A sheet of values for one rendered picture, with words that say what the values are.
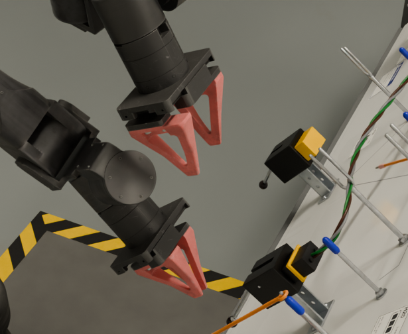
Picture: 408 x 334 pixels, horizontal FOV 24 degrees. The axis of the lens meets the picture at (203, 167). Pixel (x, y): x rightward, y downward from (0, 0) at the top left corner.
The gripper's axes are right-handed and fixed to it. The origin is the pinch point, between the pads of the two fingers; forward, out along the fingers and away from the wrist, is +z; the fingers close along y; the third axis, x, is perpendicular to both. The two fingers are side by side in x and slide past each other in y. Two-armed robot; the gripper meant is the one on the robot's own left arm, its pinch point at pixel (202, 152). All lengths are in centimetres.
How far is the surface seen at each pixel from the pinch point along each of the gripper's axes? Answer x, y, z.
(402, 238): -13.9, 7.0, 18.3
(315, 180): 10.6, 33.4, 27.0
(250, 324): 11.8, 7.5, 31.0
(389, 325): -17.1, -7.5, 17.4
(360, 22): 92, 225, 89
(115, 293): 109, 76, 83
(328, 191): 9.5, 33.4, 29.3
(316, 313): -4.9, -0.8, 21.8
